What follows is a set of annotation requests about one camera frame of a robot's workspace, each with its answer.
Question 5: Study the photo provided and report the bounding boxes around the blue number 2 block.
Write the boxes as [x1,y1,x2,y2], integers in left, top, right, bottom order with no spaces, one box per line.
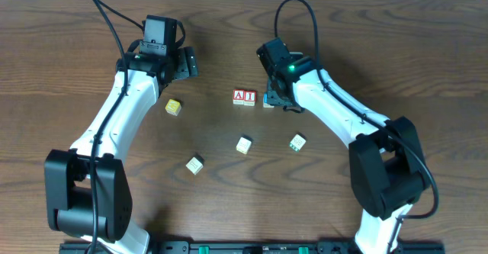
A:
[263,93,274,108]

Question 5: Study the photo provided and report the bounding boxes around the red letter I block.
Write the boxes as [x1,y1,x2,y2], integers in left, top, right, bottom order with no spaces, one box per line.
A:
[244,91,256,106]

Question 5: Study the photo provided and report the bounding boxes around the red letter A block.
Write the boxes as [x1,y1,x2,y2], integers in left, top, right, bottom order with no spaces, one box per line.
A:
[233,89,246,105]

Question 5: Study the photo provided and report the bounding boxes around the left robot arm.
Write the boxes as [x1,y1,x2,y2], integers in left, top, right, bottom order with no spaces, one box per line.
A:
[44,15,198,253]

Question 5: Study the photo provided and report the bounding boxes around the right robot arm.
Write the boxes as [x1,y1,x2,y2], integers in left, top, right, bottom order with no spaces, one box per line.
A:
[256,38,434,253]

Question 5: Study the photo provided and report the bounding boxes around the yellow wooden block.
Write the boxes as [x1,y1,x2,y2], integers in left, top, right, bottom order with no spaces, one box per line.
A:
[165,99,182,116]

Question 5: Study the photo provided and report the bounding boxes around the cream block green edge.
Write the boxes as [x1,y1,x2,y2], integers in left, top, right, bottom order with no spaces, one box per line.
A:
[289,134,307,152]

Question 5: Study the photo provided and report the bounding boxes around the cream block yellow edge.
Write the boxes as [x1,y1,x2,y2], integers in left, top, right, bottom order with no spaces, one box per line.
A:
[236,137,252,155]

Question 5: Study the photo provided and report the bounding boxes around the plain cream block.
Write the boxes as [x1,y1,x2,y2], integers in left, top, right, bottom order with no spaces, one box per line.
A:
[186,156,204,175]

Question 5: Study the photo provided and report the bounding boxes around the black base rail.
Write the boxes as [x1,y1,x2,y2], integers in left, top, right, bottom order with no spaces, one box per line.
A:
[59,240,445,254]

